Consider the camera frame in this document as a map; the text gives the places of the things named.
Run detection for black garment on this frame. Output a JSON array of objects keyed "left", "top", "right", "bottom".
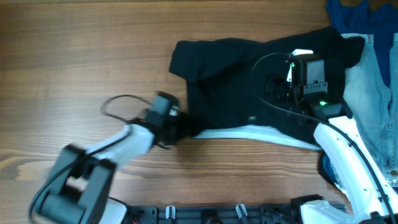
[{"left": 169, "top": 27, "right": 364, "bottom": 145}]

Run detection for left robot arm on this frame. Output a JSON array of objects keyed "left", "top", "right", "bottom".
[{"left": 28, "top": 91, "right": 183, "bottom": 223}]

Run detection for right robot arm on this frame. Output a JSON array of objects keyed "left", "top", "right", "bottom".
[{"left": 252, "top": 50, "right": 397, "bottom": 223}]

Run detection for light blue jeans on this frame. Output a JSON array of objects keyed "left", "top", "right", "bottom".
[{"left": 342, "top": 34, "right": 397, "bottom": 187}]

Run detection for blue garment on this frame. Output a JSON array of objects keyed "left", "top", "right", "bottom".
[{"left": 326, "top": 0, "right": 397, "bottom": 86}]

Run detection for left black camera cable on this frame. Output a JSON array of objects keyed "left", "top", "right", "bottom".
[{"left": 99, "top": 94, "right": 153, "bottom": 124}]

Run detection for black camera cable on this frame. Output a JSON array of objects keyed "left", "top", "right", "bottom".
[
  {"left": 249, "top": 52, "right": 396, "bottom": 224},
  {"left": 99, "top": 94, "right": 153, "bottom": 124}
]

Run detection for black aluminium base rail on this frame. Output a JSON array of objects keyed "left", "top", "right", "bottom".
[{"left": 123, "top": 203, "right": 302, "bottom": 224}]

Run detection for right black camera cable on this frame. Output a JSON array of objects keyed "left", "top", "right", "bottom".
[{"left": 249, "top": 52, "right": 396, "bottom": 224}]

